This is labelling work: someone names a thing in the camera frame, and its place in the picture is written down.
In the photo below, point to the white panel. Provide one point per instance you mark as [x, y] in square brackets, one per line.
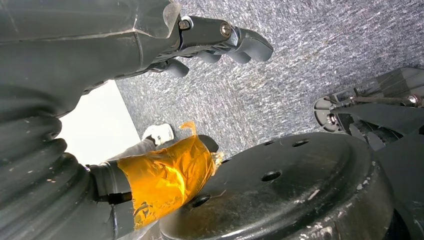
[96, 129]

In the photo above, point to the orange tape wrap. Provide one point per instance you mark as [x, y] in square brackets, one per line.
[165, 179]

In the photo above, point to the person's white shoe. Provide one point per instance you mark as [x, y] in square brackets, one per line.
[160, 133]

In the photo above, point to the person's leg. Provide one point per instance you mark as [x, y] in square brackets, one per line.
[136, 150]

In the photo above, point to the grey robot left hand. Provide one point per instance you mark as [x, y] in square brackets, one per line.
[66, 49]

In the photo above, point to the black round robot joint housing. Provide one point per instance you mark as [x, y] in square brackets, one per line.
[281, 195]

